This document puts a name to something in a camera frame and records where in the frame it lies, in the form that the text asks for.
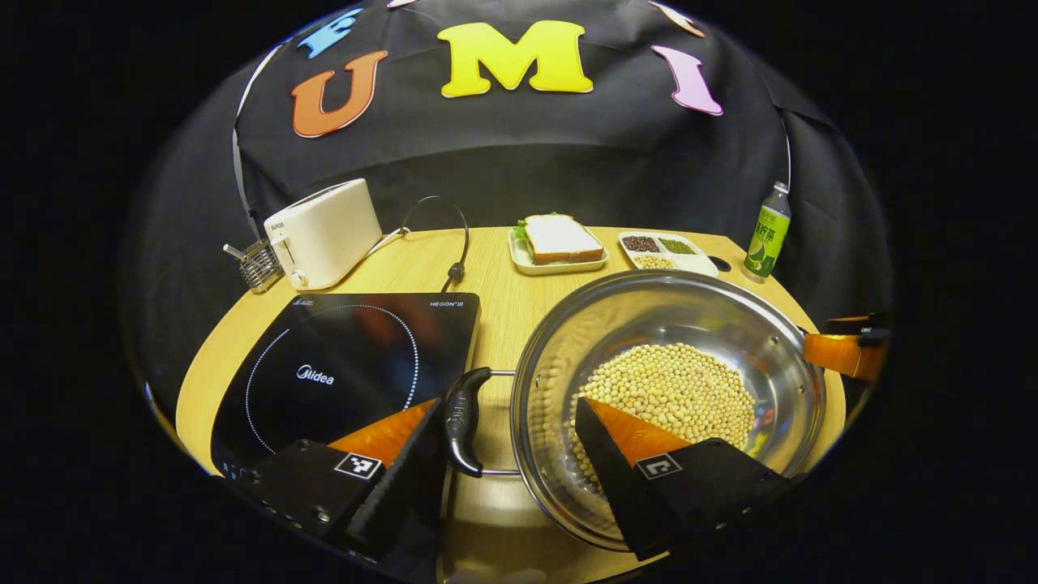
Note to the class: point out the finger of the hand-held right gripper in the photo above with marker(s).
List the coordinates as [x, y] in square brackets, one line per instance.
[864, 328]
[843, 355]

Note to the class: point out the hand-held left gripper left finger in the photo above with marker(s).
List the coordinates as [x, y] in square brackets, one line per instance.
[397, 487]

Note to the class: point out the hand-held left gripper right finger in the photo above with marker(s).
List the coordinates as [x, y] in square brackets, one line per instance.
[604, 470]

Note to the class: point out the pile of soybeans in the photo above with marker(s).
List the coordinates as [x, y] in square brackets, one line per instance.
[681, 381]

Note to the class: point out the black induction cooktop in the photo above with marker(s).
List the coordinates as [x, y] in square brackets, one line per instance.
[340, 357]

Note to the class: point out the stainless steel pot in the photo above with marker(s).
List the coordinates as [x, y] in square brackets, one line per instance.
[649, 312]

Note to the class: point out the green drink bottle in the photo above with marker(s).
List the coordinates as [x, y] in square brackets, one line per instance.
[769, 239]

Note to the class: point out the black table grommet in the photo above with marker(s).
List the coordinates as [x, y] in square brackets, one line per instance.
[720, 264]

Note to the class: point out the white divided bean dish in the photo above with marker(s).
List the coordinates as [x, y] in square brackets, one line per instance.
[693, 261]

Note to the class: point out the white rectangular plate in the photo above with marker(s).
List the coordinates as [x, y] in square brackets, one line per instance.
[559, 266]

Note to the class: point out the sandwich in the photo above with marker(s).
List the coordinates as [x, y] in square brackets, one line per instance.
[559, 239]

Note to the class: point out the white toaster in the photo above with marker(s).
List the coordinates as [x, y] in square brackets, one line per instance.
[332, 231]

